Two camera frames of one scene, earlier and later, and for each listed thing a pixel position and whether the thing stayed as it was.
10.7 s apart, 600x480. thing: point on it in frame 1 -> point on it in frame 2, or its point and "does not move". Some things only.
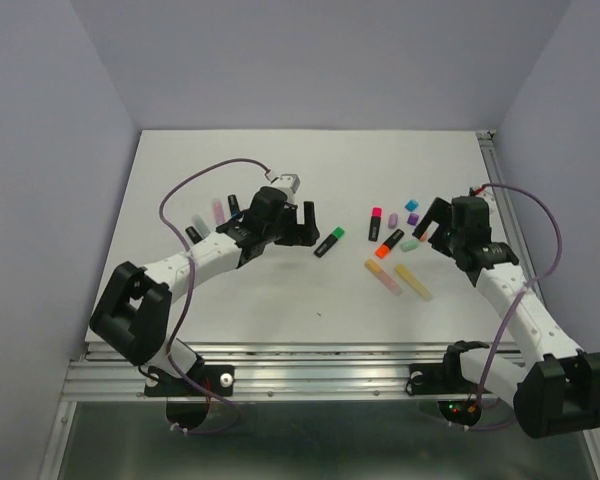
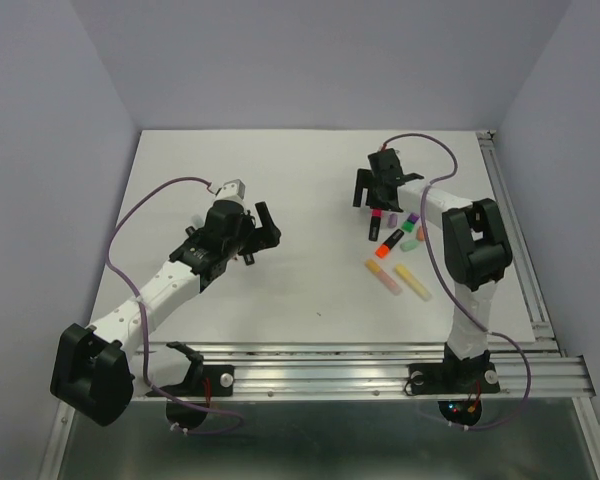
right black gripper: [440, 211] -> [363, 180]
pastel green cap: [409, 245] does not move
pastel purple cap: [392, 220] does not move
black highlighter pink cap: [375, 224] does not move
